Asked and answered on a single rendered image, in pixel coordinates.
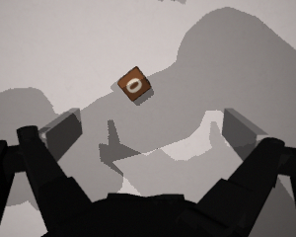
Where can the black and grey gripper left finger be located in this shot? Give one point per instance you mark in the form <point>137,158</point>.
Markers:
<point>61,201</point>

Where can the brown wooden cube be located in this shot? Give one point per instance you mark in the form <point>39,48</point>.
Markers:
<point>134,84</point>

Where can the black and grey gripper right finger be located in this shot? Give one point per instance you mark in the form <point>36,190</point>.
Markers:
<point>235,204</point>

